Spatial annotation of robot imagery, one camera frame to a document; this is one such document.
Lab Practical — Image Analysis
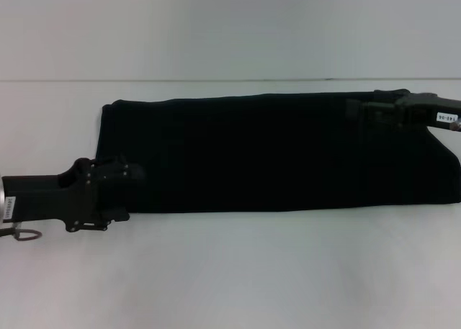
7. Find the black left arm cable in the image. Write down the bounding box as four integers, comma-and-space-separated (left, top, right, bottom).
0, 223, 44, 242

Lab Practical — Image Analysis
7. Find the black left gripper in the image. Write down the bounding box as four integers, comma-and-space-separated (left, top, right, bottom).
1, 155, 147, 233

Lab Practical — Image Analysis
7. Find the black t-shirt with FREE print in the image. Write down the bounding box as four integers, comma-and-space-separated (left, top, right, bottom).
99, 88, 461, 215

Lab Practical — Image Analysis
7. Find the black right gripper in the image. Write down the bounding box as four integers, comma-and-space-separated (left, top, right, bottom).
344, 91, 461, 131

